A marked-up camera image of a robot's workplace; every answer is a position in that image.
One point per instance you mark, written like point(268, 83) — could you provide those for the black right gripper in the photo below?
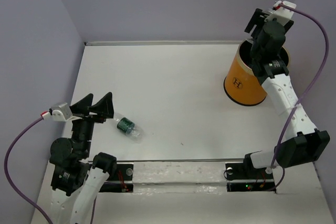
point(256, 19)

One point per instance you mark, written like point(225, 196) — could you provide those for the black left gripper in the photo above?
point(105, 106)

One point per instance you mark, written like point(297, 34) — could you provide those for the green label plastic bottle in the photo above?
point(127, 127)

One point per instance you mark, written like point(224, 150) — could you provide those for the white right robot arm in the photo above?
point(300, 140)

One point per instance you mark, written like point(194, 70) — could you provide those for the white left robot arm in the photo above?
point(75, 183)

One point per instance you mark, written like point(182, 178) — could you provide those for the orange cylindrical bin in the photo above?
point(240, 84)

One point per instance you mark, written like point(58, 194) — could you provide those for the silver bolt left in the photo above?
point(129, 172)

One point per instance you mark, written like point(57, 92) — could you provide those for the silver bolt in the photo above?
point(129, 172)
point(229, 170)

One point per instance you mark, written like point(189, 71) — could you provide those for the silver bolt right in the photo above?
point(229, 170)

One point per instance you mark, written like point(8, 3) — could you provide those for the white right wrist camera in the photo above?
point(280, 14)

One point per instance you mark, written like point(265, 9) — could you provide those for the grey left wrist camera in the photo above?
point(59, 112)

